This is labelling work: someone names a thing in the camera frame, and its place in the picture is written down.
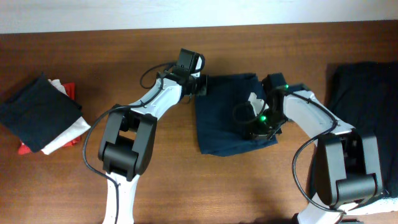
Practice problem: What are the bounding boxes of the navy blue shorts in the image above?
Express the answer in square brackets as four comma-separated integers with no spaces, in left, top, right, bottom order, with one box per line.
[195,73,277,157]

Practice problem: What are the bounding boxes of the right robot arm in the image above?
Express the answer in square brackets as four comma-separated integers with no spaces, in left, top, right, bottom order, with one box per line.
[247,73,383,223]

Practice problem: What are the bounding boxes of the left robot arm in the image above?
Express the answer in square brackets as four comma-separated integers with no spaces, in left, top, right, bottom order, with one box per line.
[98,49,207,223]

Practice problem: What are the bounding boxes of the dark garment pile right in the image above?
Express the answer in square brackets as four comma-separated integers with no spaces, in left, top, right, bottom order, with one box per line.
[326,61,397,215]

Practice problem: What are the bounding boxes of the folded red garment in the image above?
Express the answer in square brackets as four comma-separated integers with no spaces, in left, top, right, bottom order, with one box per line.
[17,83,81,155]

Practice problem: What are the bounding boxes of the folded black garment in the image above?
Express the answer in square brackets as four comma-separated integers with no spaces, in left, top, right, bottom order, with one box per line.
[1,75,82,152]

